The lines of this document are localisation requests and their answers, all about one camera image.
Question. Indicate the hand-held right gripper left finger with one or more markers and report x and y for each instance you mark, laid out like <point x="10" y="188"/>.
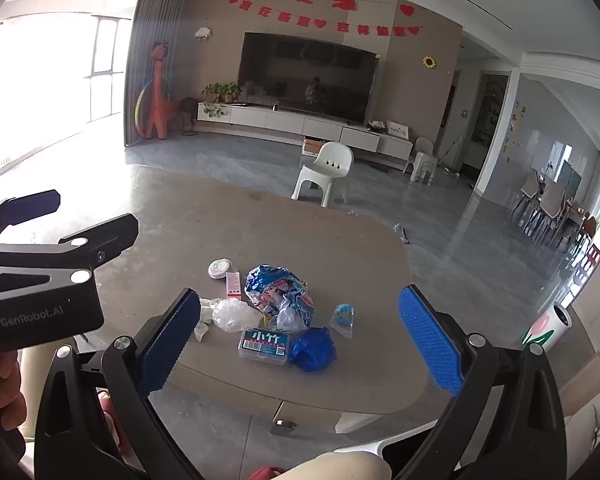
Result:
<point x="170" y="342"/>

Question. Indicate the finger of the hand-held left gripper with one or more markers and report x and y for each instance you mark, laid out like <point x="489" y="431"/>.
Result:
<point x="30" y="207"/>
<point x="110" y="239"/>

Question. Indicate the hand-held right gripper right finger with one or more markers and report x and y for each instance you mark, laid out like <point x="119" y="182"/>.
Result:
<point x="430" y="340"/>

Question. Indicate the pink and white carton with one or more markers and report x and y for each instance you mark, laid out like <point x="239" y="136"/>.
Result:
<point x="233" y="284"/>

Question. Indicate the clear packet with blue toy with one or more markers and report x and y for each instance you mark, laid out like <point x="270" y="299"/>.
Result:
<point x="344" y="316"/>

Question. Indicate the person's left hand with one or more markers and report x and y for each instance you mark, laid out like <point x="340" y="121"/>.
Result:
<point x="5" y="390"/>

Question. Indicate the white crumpled tissue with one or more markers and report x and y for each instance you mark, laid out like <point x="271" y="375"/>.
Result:
<point x="203" y="316"/>

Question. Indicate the white plastic bag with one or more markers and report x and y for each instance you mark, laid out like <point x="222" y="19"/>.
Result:
<point x="235" y="314"/>

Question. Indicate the round cartoon tin lid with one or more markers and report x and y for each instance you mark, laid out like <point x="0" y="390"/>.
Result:
<point x="220" y="268"/>

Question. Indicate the clear plastic box blue label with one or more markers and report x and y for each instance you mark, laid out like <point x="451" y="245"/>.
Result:
<point x="264" y="344"/>

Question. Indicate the small grey floor scrap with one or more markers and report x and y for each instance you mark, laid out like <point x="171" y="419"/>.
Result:
<point x="402" y="233"/>

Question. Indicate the blue plastic bag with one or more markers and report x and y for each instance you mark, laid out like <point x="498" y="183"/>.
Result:
<point x="312" y="350"/>

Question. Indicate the crumpled blue snack bag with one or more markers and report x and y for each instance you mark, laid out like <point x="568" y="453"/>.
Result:
<point x="275" y="285"/>

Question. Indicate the white tulip print bin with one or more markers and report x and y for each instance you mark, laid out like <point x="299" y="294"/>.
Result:
<point x="550" y="327"/>

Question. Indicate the colourful hula hoop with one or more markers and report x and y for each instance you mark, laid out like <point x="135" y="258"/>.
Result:
<point x="139" y="105"/>

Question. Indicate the orange dinosaur toy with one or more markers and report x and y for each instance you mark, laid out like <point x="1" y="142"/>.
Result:
<point x="157" y="110"/>

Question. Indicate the small dark stand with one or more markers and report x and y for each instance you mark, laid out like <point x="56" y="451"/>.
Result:
<point x="189" y="115"/>

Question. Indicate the grey dining chair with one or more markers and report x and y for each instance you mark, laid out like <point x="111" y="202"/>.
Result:
<point x="552" y="210"/>
<point x="527" y="195"/>

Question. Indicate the small white child chair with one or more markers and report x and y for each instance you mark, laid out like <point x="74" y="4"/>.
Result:
<point x="422" y="160"/>

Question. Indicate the white mop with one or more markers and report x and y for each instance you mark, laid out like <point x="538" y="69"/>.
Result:
<point x="450" y="157"/>

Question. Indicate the green potted plant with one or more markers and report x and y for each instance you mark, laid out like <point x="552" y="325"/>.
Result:
<point x="220" y="91"/>

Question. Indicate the beige sofa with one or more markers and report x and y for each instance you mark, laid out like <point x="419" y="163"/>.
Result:
<point x="595" y="425"/>

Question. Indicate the white plastic chair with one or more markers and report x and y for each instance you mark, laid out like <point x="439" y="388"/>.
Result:
<point x="330" y="160"/>

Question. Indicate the white television cabinet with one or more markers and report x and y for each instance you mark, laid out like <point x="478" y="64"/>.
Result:
<point x="280" y="119"/>

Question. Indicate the grey curtain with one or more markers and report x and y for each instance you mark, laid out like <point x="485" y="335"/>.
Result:
<point x="150" y="20"/>

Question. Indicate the cardboard box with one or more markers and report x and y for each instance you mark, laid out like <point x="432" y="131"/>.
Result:
<point x="312" y="146"/>

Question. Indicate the large black television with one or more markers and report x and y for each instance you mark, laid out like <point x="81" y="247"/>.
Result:
<point x="305" y="75"/>

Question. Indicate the white picture frame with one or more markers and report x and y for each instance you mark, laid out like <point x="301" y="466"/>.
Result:
<point x="397" y="128"/>

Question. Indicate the white cloud wall decoration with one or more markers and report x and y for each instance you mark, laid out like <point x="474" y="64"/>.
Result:
<point x="203" y="33"/>

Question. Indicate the sunflower wall decoration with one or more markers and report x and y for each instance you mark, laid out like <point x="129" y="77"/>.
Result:
<point x="430" y="62"/>

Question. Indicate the red paper wall banner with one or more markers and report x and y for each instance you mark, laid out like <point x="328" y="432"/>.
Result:
<point x="350" y="3"/>

